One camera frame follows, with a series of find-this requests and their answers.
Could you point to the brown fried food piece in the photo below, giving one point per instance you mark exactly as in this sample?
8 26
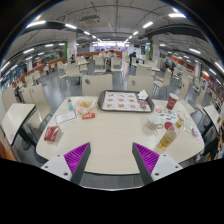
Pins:
143 106

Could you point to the beige chair with round hole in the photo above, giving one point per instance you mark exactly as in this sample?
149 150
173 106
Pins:
100 85
143 83

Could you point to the ceiling air conditioner unit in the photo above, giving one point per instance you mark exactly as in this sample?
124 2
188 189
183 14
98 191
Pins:
90 19

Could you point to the white printed card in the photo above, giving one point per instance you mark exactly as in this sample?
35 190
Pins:
65 117

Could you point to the dark brown food tray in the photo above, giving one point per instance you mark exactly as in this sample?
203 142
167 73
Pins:
100 101

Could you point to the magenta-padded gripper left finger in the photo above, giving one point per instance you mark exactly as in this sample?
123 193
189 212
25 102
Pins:
75 159

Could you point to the red paper cup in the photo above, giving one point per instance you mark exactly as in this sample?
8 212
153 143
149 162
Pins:
172 101

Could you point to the person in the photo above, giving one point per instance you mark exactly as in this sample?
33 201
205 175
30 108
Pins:
132 56
101 54
169 62
111 54
220 141

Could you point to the group of beige chairs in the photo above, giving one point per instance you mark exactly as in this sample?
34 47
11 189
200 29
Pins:
74 70

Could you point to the red paper carton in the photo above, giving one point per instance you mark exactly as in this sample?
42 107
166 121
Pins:
51 133

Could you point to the clear plastic bag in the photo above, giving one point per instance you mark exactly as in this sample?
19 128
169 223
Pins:
188 128

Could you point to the pink notice sticker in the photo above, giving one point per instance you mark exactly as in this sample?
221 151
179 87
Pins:
199 139

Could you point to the colourful printed leaflet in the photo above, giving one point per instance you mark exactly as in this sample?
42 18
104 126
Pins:
165 114

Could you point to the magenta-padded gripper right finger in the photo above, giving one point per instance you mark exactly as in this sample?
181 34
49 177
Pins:
148 159

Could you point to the beige side table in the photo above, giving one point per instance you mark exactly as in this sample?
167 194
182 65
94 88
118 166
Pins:
16 120
213 115

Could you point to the clear bottle with yellow drink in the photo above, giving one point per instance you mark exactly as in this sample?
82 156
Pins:
167 137

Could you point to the crumpled white napkin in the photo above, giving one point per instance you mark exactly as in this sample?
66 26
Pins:
143 95

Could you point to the small red sauce packet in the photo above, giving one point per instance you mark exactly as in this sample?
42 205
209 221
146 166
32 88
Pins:
180 117
88 115

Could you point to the printed paper tray liner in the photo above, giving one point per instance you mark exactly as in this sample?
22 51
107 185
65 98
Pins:
121 101

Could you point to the group of ceiling lights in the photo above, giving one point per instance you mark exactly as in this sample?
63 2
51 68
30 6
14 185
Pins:
148 24

